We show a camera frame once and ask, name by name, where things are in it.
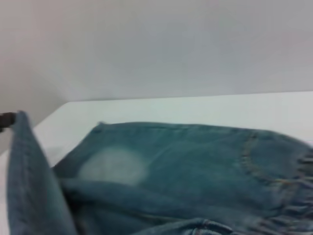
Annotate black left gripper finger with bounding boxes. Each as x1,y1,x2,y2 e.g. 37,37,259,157
0,112,17,133

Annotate blue denim shorts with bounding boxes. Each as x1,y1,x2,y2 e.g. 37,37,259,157
6,110,313,235

